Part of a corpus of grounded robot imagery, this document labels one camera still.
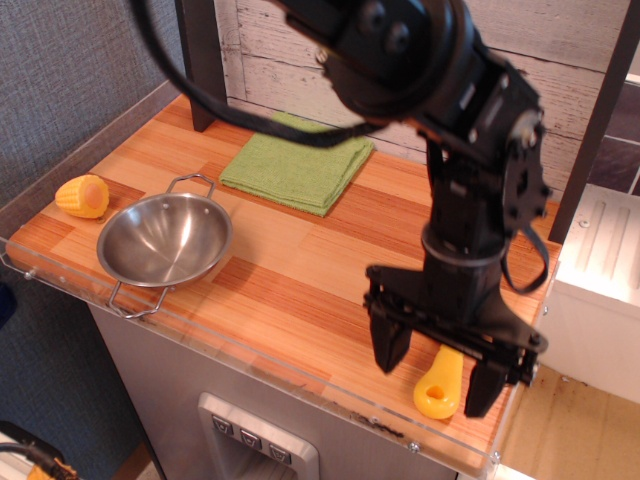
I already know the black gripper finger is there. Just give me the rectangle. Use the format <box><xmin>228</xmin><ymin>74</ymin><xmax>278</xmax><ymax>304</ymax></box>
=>
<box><xmin>464</xmin><ymin>363</ymin><xmax>509</xmax><ymax>418</ymax></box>
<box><xmin>368</xmin><ymin>304</ymin><xmax>413</xmax><ymax>374</ymax></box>

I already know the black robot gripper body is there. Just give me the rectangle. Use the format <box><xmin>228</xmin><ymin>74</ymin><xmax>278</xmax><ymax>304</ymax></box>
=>
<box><xmin>364</xmin><ymin>234</ymin><xmax>548</xmax><ymax>384</ymax></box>

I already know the orange handled toy knife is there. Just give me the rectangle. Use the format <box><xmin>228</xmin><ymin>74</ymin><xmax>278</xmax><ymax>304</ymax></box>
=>
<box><xmin>413</xmin><ymin>345</ymin><xmax>464</xmax><ymax>420</ymax></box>

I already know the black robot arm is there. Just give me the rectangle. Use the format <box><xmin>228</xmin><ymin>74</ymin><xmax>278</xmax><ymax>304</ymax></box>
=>
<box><xmin>282</xmin><ymin>1</ymin><xmax>550</xmax><ymax>418</ymax></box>

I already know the white toy sink unit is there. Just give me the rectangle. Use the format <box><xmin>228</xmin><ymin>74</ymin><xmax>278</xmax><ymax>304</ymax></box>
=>
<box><xmin>532</xmin><ymin>73</ymin><xmax>640</xmax><ymax>405</ymax></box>

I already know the green folded cloth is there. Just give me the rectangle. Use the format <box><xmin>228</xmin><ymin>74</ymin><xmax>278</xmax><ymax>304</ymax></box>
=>
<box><xmin>220</xmin><ymin>133</ymin><xmax>374</xmax><ymax>217</ymax></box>

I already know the silver dispenser button panel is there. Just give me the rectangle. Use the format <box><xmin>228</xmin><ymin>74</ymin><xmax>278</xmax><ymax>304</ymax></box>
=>
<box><xmin>198</xmin><ymin>392</ymin><xmax>320</xmax><ymax>479</ymax></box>

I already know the grey toy fridge cabinet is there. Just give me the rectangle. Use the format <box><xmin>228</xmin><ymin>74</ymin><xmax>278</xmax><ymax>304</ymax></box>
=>
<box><xmin>90</xmin><ymin>307</ymin><xmax>457</xmax><ymax>479</ymax></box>

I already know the yellow toy corn cob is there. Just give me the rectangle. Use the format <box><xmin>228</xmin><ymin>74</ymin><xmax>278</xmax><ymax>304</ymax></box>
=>
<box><xmin>55</xmin><ymin>174</ymin><xmax>110</xmax><ymax>219</ymax></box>

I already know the orange black object bottom left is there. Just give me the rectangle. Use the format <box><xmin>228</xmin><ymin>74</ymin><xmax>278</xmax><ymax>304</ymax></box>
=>
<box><xmin>1</xmin><ymin>443</ymin><xmax>79</xmax><ymax>480</ymax></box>

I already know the clear acrylic table guard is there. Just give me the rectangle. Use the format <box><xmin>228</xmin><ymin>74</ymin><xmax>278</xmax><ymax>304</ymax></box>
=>
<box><xmin>0</xmin><ymin>236</ymin><xmax>561</xmax><ymax>471</ymax></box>

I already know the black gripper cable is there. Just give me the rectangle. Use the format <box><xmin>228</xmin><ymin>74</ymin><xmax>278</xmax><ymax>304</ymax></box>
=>
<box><xmin>499</xmin><ymin>224</ymin><xmax>551</xmax><ymax>295</ymax></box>

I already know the dark right shelf post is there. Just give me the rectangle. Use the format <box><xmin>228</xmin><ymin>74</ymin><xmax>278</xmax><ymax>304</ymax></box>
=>
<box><xmin>548</xmin><ymin>0</ymin><xmax>639</xmax><ymax>244</ymax></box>

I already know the dark shelf post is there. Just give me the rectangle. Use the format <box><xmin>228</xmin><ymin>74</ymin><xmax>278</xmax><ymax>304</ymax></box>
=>
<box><xmin>175</xmin><ymin>0</ymin><xmax>227</xmax><ymax>105</ymax></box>
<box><xmin>548</xmin><ymin>0</ymin><xmax>639</xmax><ymax>244</ymax></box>

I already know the thick black braided cable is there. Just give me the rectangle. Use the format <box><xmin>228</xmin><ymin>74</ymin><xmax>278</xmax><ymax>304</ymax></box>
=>
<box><xmin>130</xmin><ymin>0</ymin><xmax>386</xmax><ymax>149</ymax></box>

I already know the stainless steel two-handled bowl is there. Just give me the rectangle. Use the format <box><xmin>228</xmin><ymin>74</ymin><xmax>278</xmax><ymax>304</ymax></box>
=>
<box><xmin>97</xmin><ymin>173</ymin><xmax>233</xmax><ymax>319</ymax></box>

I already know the dark left shelf post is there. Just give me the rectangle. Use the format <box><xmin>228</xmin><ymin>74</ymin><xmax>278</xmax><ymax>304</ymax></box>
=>
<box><xmin>175</xmin><ymin>0</ymin><xmax>227</xmax><ymax>105</ymax></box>

